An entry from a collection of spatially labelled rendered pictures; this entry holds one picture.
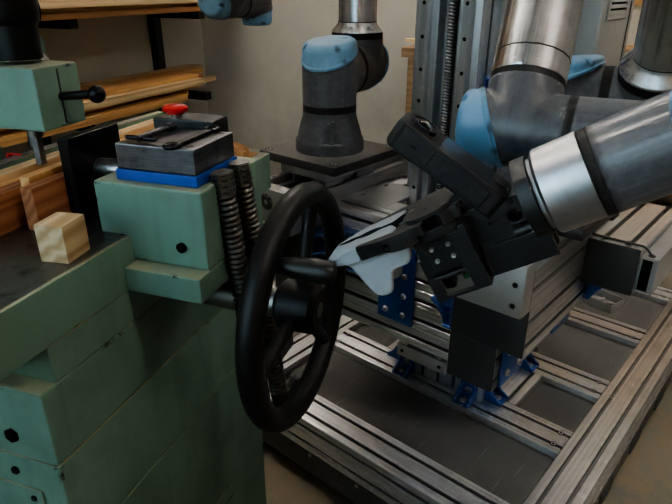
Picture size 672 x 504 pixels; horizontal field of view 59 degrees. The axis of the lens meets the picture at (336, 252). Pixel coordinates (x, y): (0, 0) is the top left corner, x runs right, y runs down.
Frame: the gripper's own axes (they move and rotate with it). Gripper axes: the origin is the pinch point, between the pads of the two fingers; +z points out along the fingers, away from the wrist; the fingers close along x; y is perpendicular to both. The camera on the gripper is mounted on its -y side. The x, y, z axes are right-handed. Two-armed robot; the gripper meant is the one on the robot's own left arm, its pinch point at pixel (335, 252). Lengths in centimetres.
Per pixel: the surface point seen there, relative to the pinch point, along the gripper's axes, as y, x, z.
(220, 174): -12.1, 1.9, 8.6
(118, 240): -11.2, -2.9, 21.2
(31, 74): -31.0, 1.3, 22.9
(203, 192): -11.3, -0.6, 9.8
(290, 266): -1.3, -3.5, 3.3
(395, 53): -21, 335, 73
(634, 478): 106, 80, 0
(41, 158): -24.0, 4.4, 31.9
